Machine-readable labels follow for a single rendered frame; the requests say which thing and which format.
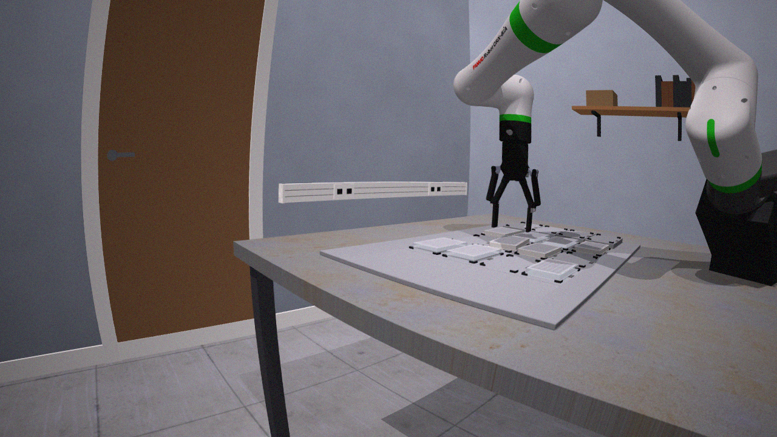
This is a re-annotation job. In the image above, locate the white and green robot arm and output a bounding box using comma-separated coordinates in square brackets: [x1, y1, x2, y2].
[453, 0, 777, 214]

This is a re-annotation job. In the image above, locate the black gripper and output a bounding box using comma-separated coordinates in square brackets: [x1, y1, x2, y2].
[486, 142, 541, 232]

